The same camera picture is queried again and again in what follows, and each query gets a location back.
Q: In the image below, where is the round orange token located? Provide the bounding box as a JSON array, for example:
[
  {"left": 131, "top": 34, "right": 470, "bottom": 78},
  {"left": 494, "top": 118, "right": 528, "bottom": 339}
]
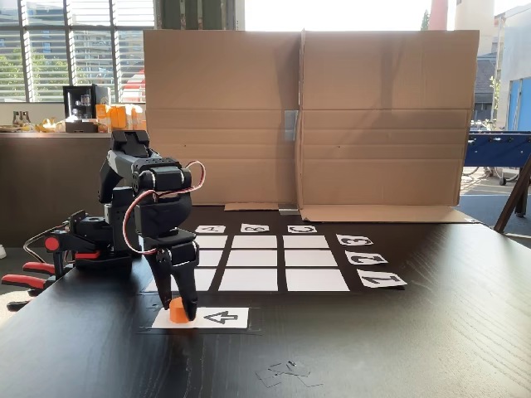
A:
[{"left": 168, "top": 297, "right": 190, "bottom": 323}]

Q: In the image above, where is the nine-square white grid sheet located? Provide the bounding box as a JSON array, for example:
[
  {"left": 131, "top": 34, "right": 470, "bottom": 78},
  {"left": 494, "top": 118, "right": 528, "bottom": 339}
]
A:
[{"left": 140, "top": 234, "right": 362, "bottom": 294}]

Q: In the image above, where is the white arrow paper sheet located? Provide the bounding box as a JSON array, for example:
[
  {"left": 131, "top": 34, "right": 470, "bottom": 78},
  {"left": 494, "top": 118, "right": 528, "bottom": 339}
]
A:
[{"left": 151, "top": 307, "right": 250, "bottom": 330}]

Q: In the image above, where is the orange white carton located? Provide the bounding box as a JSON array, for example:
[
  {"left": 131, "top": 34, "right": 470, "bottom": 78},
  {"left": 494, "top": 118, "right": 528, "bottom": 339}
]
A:
[{"left": 125, "top": 104, "right": 145, "bottom": 133}]

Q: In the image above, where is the brown counter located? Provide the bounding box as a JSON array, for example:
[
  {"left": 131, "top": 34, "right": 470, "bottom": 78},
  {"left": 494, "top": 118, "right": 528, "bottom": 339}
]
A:
[{"left": 0, "top": 131, "right": 146, "bottom": 248}]

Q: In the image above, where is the red black bar clamp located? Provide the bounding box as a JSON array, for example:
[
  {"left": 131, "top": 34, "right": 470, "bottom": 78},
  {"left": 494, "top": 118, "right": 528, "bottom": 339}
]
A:
[
  {"left": 1, "top": 273, "right": 49, "bottom": 313},
  {"left": 22, "top": 236, "right": 101, "bottom": 279}
]

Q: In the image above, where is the brown cardboard panel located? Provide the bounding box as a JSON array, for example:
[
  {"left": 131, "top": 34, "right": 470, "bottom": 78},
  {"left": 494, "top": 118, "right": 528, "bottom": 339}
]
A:
[
  {"left": 298, "top": 27, "right": 481, "bottom": 224},
  {"left": 143, "top": 29, "right": 302, "bottom": 211}
]

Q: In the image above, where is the black coffee machine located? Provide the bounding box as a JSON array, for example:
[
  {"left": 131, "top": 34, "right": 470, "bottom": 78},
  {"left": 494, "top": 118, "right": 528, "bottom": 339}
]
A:
[{"left": 62, "top": 84, "right": 112, "bottom": 125}]

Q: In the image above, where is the paper sheet number 3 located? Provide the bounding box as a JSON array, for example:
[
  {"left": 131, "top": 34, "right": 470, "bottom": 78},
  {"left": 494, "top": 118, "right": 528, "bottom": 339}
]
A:
[{"left": 335, "top": 234, "right": 374, "bottom": 246}]

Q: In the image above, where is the paper sheet number 2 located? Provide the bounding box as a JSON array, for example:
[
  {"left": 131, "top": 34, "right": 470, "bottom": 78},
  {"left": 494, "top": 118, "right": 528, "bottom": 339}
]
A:
[{"left": 344, "top": 250, "right": 389, "bottom": 265}]

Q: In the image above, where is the paper sheet number 1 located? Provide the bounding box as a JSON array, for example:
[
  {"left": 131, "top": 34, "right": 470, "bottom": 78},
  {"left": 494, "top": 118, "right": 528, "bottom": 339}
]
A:
[{"left": 356, "top": 269, "right": 408, "bottom": 289}]

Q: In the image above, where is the blue foosball table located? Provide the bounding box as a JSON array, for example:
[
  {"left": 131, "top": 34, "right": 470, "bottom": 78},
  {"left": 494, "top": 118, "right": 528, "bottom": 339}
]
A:
[{"left": 463, "top": 131, "right": 531, "bottom": 186}]

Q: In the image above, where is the dark wooden easel leg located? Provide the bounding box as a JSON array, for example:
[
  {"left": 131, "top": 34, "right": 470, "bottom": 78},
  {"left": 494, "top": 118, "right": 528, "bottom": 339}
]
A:
[{"left": 493, "top": 157, "right": 531, "bottom": 233}]

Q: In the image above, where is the red white servo cable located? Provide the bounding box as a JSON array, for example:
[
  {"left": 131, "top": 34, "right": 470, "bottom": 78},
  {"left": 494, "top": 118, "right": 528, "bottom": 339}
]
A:
[{"left": 123, "top": 160, "right": 207, "bottom": 255}]

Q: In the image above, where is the thin base cable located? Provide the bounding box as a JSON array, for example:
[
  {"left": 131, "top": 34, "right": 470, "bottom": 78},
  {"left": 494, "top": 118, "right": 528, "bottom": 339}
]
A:
[{"left": 22, "top": 224, "right": 70, "bottom": 263}]

